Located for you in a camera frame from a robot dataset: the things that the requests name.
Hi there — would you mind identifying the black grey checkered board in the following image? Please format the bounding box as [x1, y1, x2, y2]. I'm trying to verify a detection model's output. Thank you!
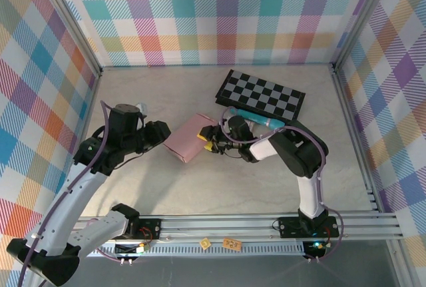
[214, 69, 306, 121]

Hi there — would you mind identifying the teal marker pen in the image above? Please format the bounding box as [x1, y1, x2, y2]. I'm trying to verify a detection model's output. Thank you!
[227, 107, 286, 131]

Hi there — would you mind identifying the pink paper box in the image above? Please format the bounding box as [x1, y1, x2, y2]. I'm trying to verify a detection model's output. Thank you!
[162, 113, 217, 164]

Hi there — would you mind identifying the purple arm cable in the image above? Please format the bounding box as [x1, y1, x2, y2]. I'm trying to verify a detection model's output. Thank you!
[16, 100, 140, 287]
[221, 107, 345, 263]

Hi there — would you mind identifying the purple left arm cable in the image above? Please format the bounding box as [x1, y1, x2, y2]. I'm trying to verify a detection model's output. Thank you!
[16, 100, 140, 287]

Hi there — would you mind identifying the rectangular wooden tag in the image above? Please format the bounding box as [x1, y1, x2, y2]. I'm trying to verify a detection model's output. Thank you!
[222, 237, 242, 252]

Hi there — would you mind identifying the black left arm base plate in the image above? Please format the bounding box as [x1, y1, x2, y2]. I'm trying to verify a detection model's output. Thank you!
[126, 216, 162, 240]

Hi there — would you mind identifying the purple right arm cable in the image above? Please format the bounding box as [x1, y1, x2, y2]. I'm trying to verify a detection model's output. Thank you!
[221, 107, 345, 263]

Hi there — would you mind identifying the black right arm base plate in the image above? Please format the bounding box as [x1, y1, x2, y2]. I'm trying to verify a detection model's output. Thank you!
[278, 215, 340, 238]

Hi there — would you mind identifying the aluminium frame post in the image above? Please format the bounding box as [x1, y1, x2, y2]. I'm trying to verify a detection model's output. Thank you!
[331, 0, 399, 72]
[33, 0, 103, 75]

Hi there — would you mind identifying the grey slotted cable duct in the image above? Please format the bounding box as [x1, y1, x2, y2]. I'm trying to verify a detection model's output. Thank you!
[96, 242, 307, 257]

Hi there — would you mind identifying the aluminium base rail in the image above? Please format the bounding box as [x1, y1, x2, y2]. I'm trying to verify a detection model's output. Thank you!
[75, 212, 403, 244]

